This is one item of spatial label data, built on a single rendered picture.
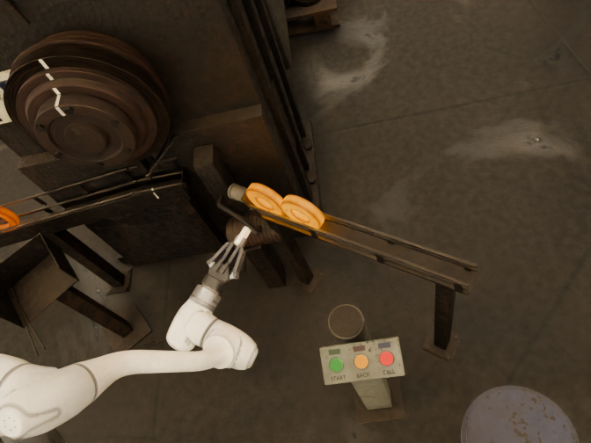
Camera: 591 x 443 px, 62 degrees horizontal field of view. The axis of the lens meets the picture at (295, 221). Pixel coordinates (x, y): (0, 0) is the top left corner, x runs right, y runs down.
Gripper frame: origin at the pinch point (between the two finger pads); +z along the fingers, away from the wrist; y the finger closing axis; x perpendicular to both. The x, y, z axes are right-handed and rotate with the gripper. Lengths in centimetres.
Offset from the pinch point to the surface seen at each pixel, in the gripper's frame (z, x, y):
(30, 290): -52, -7, -73
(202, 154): 19.7, 7.7, -27.5
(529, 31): 194, -87, 37
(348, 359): -19, -9, 48
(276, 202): 14.9, 2.5, 5.9
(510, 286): 45, -75, 79
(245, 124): 34.6, 11.0, -16.1
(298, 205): 15.3, 7.3, 16.0
